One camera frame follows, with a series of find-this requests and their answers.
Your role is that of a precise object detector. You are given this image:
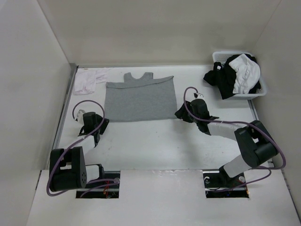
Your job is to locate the grey tank top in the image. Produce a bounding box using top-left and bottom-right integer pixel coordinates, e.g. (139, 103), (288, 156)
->
(104, 72), (177, 122)

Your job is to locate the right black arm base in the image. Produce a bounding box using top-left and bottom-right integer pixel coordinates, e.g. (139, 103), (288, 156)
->
(203, 169), (249, 198)

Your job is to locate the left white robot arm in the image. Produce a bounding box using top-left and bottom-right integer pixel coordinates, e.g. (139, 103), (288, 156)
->
(49, 112), (110, 192)

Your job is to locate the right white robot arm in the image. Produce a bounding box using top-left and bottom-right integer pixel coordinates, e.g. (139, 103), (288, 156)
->
(175, 99), (279, 186)

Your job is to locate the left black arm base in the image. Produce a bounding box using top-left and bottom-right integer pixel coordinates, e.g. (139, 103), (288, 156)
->
(76, 164), (120, 199)

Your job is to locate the folded white tank top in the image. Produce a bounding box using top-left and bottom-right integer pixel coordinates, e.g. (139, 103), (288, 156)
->
(73, 68), (111, 95)

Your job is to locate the black tank top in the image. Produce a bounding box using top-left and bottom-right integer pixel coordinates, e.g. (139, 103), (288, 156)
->
(203, 54), (264, 100)

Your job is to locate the white tank top in basket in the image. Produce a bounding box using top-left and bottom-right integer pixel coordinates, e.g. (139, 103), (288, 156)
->
(229, 54), (261, 94)

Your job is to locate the white plastic basket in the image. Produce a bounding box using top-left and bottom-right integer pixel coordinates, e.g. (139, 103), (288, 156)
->
(212, 50), (267, 100)

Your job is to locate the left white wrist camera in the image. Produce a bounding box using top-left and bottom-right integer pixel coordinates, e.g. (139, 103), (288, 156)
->
(75, 109), (86, 125)

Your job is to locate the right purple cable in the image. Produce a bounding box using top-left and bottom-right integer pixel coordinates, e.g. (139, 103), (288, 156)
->
(183, 87), (287, 193)

